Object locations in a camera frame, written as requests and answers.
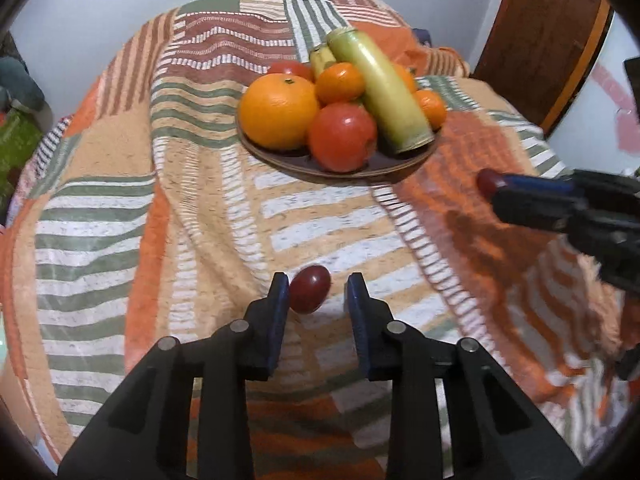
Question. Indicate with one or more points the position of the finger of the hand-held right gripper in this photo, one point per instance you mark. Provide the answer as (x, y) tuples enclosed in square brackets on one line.
[(537, 184), (535, 210)]

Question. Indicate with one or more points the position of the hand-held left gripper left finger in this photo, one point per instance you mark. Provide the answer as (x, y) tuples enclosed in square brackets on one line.
[(277, 320)]

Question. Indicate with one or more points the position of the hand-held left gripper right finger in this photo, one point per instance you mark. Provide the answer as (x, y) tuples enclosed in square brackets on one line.
[(357, 320)]

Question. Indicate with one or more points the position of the dark red cherry tomato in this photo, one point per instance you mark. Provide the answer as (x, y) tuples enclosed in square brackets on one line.
[(486, 181), (310, 289)]

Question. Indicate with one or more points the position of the small tangerine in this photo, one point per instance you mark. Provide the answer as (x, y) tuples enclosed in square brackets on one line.
[(432, 107), (340, 82)]

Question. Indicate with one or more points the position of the purple round plate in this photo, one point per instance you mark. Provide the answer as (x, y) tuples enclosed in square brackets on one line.
[(300, 162)]

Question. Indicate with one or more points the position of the large orange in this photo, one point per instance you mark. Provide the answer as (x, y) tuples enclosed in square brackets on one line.
[(406, 77), (279, 110)]

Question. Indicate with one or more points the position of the green sugarcane piece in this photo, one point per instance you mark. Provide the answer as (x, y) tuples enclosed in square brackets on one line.
[(321, 60), (385, 95)]

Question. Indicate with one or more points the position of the white heart-print sliding door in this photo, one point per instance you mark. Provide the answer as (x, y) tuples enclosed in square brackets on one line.
[(600, 120)]

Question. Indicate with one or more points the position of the striped patchwork blanket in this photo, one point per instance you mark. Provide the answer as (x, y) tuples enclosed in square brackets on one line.
[(200, 240)]

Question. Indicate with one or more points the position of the brown wooden door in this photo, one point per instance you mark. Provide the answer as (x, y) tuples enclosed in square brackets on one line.
[(545, 35)]

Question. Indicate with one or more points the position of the blue backpack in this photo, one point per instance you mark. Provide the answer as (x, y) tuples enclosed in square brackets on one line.
[(422, 36)]

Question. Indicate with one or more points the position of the green storage box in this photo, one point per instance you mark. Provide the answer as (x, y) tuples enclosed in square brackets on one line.
[(15, 150)]

